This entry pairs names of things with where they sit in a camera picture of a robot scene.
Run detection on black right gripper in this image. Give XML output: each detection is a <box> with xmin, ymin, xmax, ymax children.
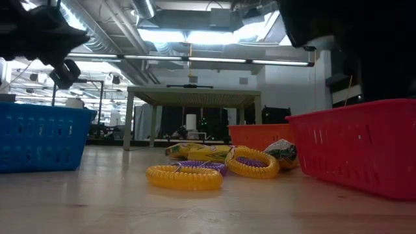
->
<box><xmin>278</xmin><ymin>0</ymin><xmax>416</xmax><ymax>49</ymax></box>

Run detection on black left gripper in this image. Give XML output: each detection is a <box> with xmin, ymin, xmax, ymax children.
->
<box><xmin>0</xmin><ymin>5</ymin><xmax>91</xmax><ymax>91</ymax></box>

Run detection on blue plastic basket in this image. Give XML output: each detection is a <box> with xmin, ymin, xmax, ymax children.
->
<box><xmin>0</xmin><ymin>101</ymin><xmax>98</xmax><ymax>174</ymax></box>

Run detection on orange plastic basket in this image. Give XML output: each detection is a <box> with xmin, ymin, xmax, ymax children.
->
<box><xmin>227</xmin><ymin>123</ymin><xmax>297</xmax><ymax>152</ymax></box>

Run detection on purple coil wrist keychain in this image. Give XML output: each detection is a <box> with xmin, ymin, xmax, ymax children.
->
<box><xmin>235</xmin><ymin>156</ymin><xmax>261</xmax><ymax>168</ymax></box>
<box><xmin>174</xmin><ymin>159</ymin><xmax>229</xmax><ymax>177</ymax></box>

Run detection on yellow coil wrist keychain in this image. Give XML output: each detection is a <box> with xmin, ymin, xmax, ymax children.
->
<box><xmin>145</xmin><ymin>164</ymin><xmax>225</xmax><ymax>191</ymax></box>
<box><xmin>224</xmin><ymin>146</ymin><xmax>281</xmax><ymax>179</ymax></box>

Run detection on white lampshade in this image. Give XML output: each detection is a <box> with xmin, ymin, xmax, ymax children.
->
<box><xmin>64</xmin><ymin>97</ymin><xmax>85</xmax><ymax>110</ymax></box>

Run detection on black box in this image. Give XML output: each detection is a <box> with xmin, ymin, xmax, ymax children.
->
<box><xmin>261</xmin><ymin>105</ymin><xmax>293</xmax><ymax>125</ymax></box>

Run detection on red plastic basket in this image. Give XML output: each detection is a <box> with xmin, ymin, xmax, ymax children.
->
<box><xmin>285</xmin><ymin>98</ymin><xmax>416</xmax><ymax>201</ymax></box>

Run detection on long ceiling strip light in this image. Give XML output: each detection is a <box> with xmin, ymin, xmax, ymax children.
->
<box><xmin>66</xmin><ymin>53</ymin><xmax>315</xmax><ymax>68</ymax></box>

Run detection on beige table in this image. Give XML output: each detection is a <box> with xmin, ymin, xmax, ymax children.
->
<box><xmin>122</xmin><ymin>85</ymin><xmax>263</xmax><ymax>151</ymax></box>

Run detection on white cylinder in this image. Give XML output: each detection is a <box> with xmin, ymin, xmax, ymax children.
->
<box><xmin>185</xmin><ymin>113</ymin><xmax>198</xmax><ymax>131</ymax></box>

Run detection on black metal stand frame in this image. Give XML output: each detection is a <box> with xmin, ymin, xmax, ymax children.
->
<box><xmin>51</xmin><ymin>78</ymin><xmax>105</xmax><ymax>128</ymax></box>

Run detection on yellow power cable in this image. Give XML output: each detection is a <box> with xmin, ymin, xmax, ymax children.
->
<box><xmin>343</xmin><ymin>75</ymin><xmax>354</xmax><ymax>107</ymax></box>

